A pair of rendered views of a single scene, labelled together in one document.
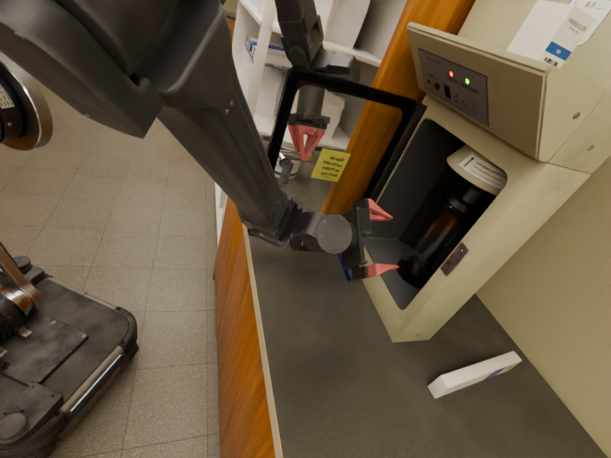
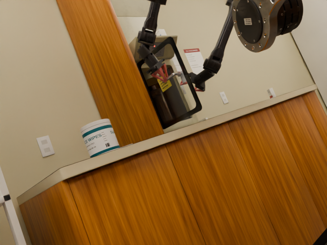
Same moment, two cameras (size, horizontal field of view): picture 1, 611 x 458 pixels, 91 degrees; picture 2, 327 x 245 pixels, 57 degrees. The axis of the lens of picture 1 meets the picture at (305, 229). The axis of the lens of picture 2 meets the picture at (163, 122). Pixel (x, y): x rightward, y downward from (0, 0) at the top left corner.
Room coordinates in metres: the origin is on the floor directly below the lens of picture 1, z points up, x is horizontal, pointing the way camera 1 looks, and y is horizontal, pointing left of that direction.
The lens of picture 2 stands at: (1.09, 1.48, 0.84)
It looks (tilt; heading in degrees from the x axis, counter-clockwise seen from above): 7 degrees up; 257
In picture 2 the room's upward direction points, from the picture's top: 22 degrees counter-clockwise
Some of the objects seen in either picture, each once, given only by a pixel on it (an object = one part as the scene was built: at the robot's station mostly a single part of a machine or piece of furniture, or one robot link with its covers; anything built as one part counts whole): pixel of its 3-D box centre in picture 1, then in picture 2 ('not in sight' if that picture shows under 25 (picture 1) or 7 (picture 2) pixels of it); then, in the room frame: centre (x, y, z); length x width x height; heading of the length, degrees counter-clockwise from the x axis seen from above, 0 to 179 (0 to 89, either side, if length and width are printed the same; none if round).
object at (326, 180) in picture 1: (326, 172); (166, 85); (0.66, 0.00, 1.19); 0.30 x 0.01 x 0.40; 122
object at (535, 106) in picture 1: (468, 83); (155, 48); (0.59, -0.16, 1.46); 0.32 x 0.12 x 0.10; 28
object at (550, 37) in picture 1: (547, 36); (160, 35); (0.51, -0.20, 1.54); 0.05 x 0.05 x 0.06; 33
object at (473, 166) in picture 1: (495, 166); not in sight; (0.64, -0.31, 1.34); 0.18 x 0.18 x 0.05
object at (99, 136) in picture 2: not in sight; (100, 140); (1.07, 0.18, 1.02); 0.13 x 0.13 x 0.15
